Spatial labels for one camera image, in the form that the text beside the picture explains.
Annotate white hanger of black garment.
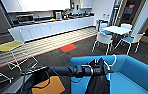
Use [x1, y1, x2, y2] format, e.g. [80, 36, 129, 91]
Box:
[107, 54, 118, 82]

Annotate blue sofa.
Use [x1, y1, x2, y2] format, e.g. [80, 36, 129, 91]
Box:
[69, 54, 148, 94]

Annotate white chair with blue seat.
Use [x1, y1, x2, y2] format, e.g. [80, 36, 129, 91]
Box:
[114, 32, 146, 56]

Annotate white square table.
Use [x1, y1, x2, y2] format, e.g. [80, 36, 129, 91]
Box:
[101, 25, 133, 36]

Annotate orange robot chest plate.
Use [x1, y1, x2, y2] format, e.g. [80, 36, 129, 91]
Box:
[31, 75, 67, 94]

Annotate white kitchen counter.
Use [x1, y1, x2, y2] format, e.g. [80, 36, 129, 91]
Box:
[8, 15, 96, 43]

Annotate silver kettle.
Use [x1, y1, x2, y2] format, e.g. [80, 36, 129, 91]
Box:
[54, 11, 63, 21]

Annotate black microwave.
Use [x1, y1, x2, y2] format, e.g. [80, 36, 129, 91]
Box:
[15, 13, 35, 24]

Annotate wide white upper cabinets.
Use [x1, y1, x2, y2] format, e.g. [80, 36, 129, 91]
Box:
[0, 0, 73, 14]

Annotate dark wooden doorway frame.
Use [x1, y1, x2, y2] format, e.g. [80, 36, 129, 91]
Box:
[114, 0, 148, 28]

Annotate yellow seat wire chair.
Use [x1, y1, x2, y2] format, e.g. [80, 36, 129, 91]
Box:
[0, 40, 40, 72]

